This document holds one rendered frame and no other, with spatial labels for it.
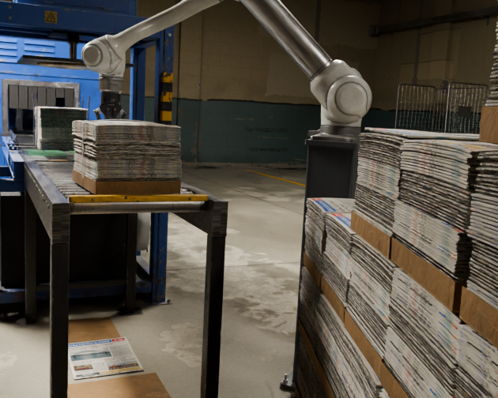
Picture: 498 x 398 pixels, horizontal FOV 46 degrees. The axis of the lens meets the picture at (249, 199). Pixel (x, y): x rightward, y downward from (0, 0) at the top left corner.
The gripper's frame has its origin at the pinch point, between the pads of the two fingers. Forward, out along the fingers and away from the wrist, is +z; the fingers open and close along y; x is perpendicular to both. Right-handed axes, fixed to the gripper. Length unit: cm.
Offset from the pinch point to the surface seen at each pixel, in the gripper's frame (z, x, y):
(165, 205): 16, -51, 9
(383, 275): 14, -146, 24
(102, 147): -2.3, -46.3, -11.2
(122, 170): 4.9, -46.1, -4.8
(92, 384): 93, -11, -7
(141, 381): 93, -14, 12
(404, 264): 9, -157, 19
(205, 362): 69, -55, 23
